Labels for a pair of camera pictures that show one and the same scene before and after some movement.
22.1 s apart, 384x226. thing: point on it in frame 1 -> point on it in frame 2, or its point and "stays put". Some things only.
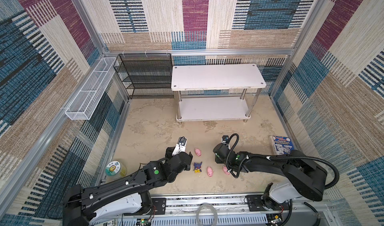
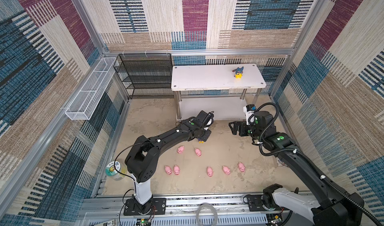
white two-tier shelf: (215, 92) stays put
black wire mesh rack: (146, 76) stays put
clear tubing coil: (199, 209) stays put
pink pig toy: (198, 152) stays put
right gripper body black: (218, 160) -> (245, 130)
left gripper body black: (169, 153) -> (204, 134)
